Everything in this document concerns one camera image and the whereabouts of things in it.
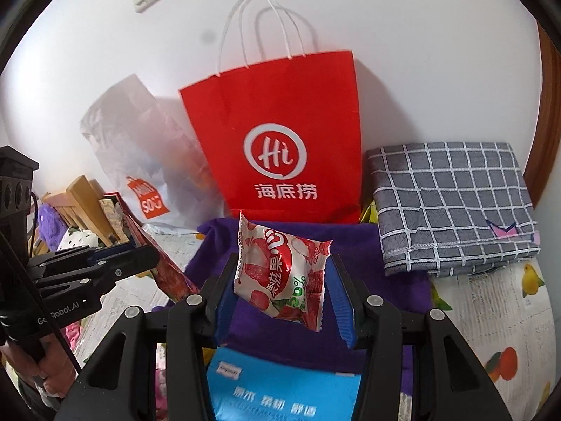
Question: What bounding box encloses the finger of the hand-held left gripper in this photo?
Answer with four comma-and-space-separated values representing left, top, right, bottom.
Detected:
36, 265, 122, 307
26, 246, 161, 278

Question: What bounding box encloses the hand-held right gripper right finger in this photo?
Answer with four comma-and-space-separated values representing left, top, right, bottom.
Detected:
326, 253, 514, 421

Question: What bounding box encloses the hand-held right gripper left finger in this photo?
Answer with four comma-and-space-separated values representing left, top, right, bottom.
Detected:
55, 254, 240, 421

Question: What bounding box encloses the red white strawberry snack packet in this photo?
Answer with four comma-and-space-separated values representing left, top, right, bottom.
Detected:
232, 211, 335, 333

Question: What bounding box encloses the person's left hand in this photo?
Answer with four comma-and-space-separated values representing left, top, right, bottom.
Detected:
0, 331, 79, 401

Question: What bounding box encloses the white spotted cushion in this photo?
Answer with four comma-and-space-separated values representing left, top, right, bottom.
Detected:
59, 227, 100, 251

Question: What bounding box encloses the pink floral cloth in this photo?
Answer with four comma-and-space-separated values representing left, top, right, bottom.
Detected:
63, 320, 90, 360

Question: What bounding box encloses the red gift box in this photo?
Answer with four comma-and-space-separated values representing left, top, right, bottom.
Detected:
103, 191, 201, 304

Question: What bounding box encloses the purple plush toy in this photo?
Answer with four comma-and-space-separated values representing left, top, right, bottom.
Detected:
37, 204, 69, 254

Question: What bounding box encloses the wooden chair back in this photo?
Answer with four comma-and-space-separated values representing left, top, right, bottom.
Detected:
41, 175, 132, 252

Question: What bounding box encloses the purple towel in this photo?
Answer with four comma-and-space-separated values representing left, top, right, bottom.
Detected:
184, 217, 433, 404

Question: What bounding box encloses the blue tissue pack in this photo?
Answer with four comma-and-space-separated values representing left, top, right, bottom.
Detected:
206, 346, 363, 421

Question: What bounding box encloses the white plastic shopping bag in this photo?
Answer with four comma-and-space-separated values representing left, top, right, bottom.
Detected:
80, 74, 227, 234

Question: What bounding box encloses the fruit print tablecloth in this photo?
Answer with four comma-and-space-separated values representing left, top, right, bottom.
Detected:
66, 223, 561, 421

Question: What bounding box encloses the grey checked cloth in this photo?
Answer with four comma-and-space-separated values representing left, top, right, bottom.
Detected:
365, 141, 541, 277

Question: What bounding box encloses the red paper bag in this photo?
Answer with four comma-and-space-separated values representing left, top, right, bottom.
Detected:
179, 0, 364, 225

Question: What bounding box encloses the brown wooden door frame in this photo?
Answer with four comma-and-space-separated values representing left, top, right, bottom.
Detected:
523, 22, 561, 211

